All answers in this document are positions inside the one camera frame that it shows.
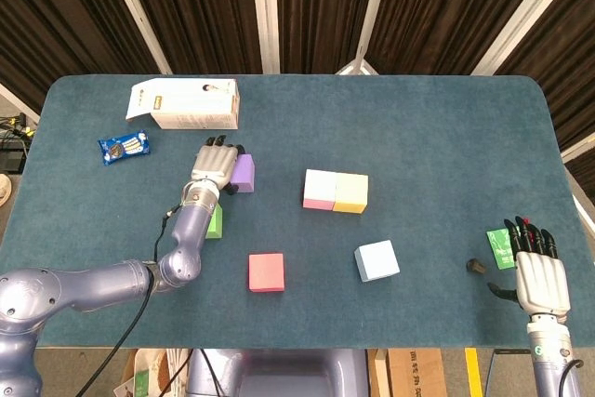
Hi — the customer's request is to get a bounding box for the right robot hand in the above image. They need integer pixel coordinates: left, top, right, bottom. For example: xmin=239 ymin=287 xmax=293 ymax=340
xmin=485 ymin=216 xmax=572 ymax=324

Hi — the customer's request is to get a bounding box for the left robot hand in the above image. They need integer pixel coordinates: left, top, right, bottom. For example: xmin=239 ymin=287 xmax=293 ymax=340
xmin=190 ymin=135 xmax=246 ymax=196

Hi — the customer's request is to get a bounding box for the purple foam cube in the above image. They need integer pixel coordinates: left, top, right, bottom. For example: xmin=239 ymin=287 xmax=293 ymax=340
xmin=230 ymin=153 xmax=257 ymax=194

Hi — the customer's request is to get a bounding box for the green foam cube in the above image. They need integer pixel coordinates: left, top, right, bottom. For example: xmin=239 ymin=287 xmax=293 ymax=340
xmin=204 ymin=203 xmax=224 ymax=241

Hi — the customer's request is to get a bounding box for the yellow foam cube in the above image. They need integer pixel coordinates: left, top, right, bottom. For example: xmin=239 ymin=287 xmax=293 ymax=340
xmin=332 ymin=173 xmax=370 ymax=215

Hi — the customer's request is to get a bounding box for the light blue foam cube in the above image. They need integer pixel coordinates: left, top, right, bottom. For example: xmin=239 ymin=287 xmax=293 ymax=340
xmin=353 ymin=239 xmax=401 ymax=283

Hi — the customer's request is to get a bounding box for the green sachet packet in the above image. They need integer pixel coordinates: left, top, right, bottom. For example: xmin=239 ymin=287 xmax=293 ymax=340
xmin=485 ymin=227 xmax=517 ymax=271

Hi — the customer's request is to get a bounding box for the white cardboard carton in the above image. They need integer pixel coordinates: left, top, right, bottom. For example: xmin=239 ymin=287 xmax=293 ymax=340
xmin=124 ymin=78 xmax=242 ymax=131

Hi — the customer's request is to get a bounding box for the blue Oreo cookie packet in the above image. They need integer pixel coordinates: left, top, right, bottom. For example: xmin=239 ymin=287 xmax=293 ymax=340
xmin=97 ymin=130 xmax=152 ymax=167

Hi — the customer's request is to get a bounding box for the pink foam cube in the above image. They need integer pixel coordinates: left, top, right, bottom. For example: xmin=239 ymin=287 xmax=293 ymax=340
xmin=301 ymin=168 xmax=339 ymax=211

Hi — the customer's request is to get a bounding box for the red foam cube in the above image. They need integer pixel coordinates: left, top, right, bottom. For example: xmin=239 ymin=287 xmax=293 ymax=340
xmin=247 ymin=253 xmax=285 ymax=294

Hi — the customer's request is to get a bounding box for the teal felt table cover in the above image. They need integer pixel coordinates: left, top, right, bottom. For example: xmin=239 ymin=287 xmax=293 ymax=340
xmin=0 ymin=73 xmax=595 ymax=351

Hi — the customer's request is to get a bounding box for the dark brown curtain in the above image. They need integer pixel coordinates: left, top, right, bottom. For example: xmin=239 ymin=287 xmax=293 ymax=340
xmin=0 ymin=0 xmax=595 ymax=175

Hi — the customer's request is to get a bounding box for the brown cardboard box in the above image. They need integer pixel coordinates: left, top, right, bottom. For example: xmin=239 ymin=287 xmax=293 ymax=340
xmin=386 ymin=348 xmax=448 ymax=397

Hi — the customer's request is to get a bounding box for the wooden plank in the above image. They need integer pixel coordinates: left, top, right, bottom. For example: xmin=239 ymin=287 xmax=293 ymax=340
xmin=366 ymin=349 xmax=390 ymax=397

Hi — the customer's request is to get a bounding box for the black electronic device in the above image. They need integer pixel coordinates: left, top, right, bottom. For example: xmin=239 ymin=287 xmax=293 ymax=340
xmin=0 ymin=148 xmax=27 ymax=174

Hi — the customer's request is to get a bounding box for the grey robot torso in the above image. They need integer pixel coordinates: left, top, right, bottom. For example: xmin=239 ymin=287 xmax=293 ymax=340
xmin=185 ymin=348 xmax=371 ymax=397

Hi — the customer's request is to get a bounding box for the white paper bag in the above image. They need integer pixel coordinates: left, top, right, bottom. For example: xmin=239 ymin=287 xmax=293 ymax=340
xmin=113 ymin=348 xmax=192 ymax=397

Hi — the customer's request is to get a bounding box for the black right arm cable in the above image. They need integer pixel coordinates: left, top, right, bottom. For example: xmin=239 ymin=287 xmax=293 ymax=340
xmin=555 ymin=358 xmax=585 ymax=397

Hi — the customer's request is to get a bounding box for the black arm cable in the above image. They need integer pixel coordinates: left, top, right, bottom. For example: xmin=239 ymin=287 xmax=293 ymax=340
xmin=78 ymin=210 xmax=187 ymax=397
xmin=555 ymin=358 xmax=585 ymax=397

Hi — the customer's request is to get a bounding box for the white frame post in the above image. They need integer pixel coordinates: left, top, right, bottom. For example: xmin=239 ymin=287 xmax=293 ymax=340
xmin=334 ymin=0 xmax=395 ymax=76
xmin=0 ymin=82 xmax=42 ymax=125
xmin=560 ymin=136 xmax=595 ymax=165
xmin=249 ymin=0 xmax=281 ymax=75
xmin=471 ymin=0 xmax=571 ymax=76
xmin=99 ymin=0 xmax=174 ymax=75

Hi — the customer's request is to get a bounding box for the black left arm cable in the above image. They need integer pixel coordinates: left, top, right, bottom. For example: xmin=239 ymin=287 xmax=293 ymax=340
xmin=78 ymin=210 xmax=187 ymax=397

